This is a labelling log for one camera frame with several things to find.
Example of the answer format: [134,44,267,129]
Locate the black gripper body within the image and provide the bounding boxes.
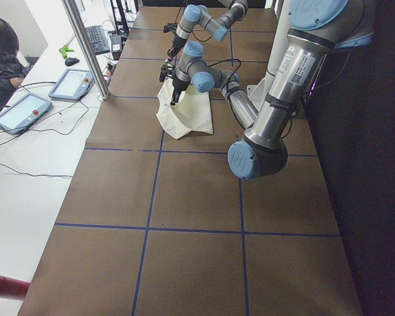
[172,35,186,50]
[172,77,188,96]

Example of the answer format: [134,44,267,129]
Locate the white long-sleeve printed shirt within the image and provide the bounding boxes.
[156,78,213,139]

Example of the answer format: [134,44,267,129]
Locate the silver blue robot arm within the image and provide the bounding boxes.
[167,1,377,180]
[163,0,248,61]

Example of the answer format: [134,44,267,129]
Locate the small black box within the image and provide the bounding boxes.
[109,34,123,61]

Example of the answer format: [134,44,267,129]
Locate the black keyboard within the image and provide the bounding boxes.
[85,26,110,55]

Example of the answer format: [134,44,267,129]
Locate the far teach pendant tablet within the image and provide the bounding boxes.
[48,68,94,101]

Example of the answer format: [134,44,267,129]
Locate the teach pendant tablet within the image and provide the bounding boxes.
[48,68,94,101]
[0,93,52,134]

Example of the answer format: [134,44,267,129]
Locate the black computer mouse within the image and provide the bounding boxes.
[65,57,80,66]

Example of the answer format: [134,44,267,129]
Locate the green plastic tool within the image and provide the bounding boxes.
[59,45,74,59]

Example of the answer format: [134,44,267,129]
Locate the near teach pendant tablet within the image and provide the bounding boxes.
[0,93,52,134]

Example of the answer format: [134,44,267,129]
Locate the seated person in black jacket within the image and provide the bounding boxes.
[0,18,29,110]

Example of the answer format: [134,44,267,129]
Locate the red cylinder tube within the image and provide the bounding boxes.
[0,275,30,301]

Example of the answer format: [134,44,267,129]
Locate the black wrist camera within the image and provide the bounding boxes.
[163,22,178,34]
[159,64,176,82]

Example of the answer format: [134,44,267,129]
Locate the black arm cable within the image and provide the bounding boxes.
[202,59,242,99]

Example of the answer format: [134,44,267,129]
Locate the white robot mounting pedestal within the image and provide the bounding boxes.
[248,0,291,111]

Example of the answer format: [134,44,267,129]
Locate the black pendant cable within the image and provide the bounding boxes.
[0,78,103,180]

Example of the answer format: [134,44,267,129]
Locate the aluminium frame post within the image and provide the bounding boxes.
[62,0,111,100]

